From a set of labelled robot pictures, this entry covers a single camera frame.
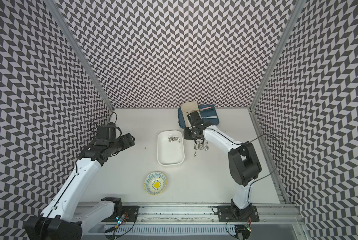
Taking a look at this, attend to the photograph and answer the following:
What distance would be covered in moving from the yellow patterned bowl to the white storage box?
0.07 metres

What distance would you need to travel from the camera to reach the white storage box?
0.91 metres

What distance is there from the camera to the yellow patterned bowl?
2.62ft
